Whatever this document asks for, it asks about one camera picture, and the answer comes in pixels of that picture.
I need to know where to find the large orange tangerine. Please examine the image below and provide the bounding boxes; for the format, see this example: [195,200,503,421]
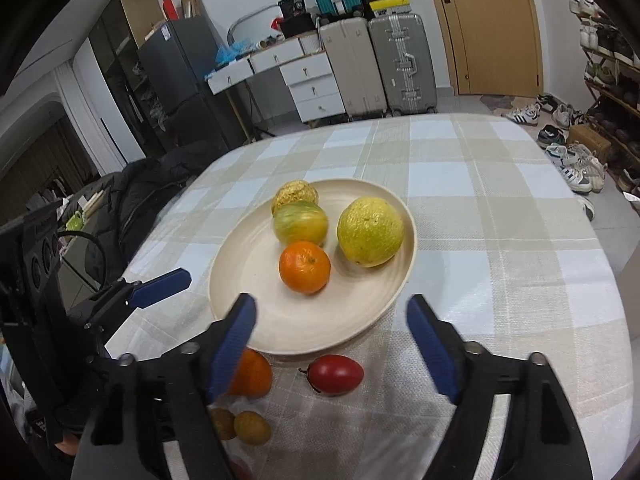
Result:
[227,349,272,398]

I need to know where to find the small orange tangerine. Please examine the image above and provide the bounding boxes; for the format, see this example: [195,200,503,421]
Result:
[279,240,331,295]

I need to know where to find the pale yellow wrinkled passion fruit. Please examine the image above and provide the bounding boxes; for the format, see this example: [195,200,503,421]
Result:
[273,202,329,246]

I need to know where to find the wrinkled brown passion fruit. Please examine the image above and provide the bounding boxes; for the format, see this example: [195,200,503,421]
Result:
[271,180,319,214]

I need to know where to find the oval red tomato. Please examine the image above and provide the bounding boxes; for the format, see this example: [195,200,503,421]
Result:
[298,354,364,396]

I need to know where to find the large yellow-green passion fruit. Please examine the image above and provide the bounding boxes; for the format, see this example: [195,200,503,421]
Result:
[336,196,405,268]

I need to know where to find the round red tomato with stem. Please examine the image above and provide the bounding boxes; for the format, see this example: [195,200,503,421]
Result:
[229,456,253,480]

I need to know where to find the person's left hand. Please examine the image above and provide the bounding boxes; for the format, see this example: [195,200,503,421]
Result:
[55,432,79,456]

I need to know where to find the black jacket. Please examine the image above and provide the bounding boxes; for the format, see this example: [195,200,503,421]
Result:
[85,141,221,284]

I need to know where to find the cream round plate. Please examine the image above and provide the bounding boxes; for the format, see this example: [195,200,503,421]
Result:
[208,179,416,356]

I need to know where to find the black refrigerator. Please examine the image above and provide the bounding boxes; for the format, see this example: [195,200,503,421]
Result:
[138,16,247,156]

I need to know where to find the white drawer desk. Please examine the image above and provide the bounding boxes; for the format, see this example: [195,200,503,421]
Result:
[205,32,346,126]

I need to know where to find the white sneakers on floor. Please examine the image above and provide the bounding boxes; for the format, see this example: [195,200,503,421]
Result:
[501,93,606,221]

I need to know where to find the cardboard box on floor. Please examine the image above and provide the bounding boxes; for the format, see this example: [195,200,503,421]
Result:
[568,124,612,162]

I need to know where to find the beige suitcase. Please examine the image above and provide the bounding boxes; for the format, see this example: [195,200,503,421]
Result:
[319,18,388,118]

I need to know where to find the silver aluminium suitcase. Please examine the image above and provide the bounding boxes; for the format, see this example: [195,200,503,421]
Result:
[369,13,437,115]

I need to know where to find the wooden shoe rack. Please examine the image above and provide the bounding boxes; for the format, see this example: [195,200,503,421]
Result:
[568,0,639,198]

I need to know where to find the wooden door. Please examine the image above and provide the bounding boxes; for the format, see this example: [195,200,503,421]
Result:
[434,0,542,98]

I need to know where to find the black cable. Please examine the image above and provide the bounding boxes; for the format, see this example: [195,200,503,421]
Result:
[55,230,109,291]

